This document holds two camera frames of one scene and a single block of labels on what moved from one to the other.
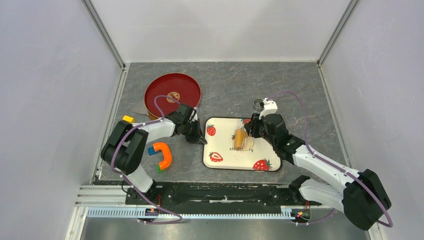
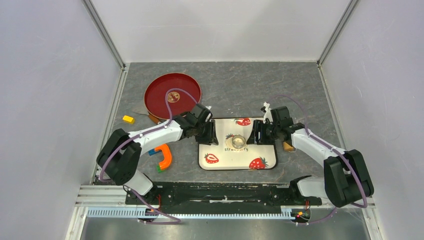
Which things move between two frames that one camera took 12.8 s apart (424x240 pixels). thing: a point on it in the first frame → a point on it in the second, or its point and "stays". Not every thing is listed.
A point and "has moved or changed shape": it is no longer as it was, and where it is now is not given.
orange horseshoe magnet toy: (159, 146) stays
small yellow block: (129, 119) stays
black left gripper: (198, 137) → (211, 137)
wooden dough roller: (240, 135) has moved or changed shape
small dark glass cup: (258, 105) → (238, 141)
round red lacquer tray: (182, 88) stays
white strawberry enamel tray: (219, 153) stays
